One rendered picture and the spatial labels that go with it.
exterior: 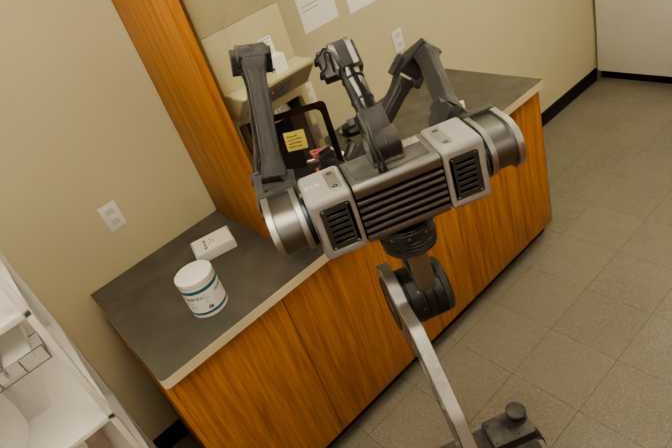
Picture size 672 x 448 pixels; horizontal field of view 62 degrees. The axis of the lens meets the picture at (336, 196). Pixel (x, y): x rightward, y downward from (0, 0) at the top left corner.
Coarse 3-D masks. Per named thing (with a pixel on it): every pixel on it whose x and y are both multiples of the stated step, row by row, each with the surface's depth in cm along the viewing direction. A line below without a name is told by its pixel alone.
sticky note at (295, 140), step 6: (288, 132) 199; (294, 132) 199; (300, 132) 199; (288, 138) 200; (294, 138) 200; (300, 138) 200; (288, 144) 201; (294, 144) 201; (300, 144) 202; (306, 144) 202; (288, 150) 202; (294, 150) 203
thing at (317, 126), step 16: (288, 112) 195; (304, 112) 195; (320, 112) 196; (288, 128) 198; (304, 128) 198; (320, 128) 199; (320, 144) 202; (336, 144) 203; (288, 160) 205; (304, 160) 205; (304, 176) 209
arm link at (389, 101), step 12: (396, 60) 172; (396, 72) 171; (396, 84) 173; (408, 84) 173; (420, 84) 175; (396, 96) 173; (384, 108) 175; (396, 108) 175; (360, 144) 180; (360, 156) 177
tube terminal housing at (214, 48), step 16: (256, 16) 190; (272, 16) 194; (224, 32) 185; (240, 32) 188; (256, 32) 192; (272, 32) 196; (208, 48) 182; (224, 48) 186; (288, 48) 202; (208, 64) 186; (224, 64) 187; (224, 80) 189; (240, 80) 193; (224, 96) 191; (288, 96) 207; (304, 96) 212
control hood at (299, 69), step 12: (288, 60) 202; (300, 60) 198; (312, 60) 196; (288, 72) 191; (300, 72) 196; (276, 84) 190; (300, 84) 205; (228, 96) 189; (240, 96) 185; (240, 108) 186; (240, 120) 193
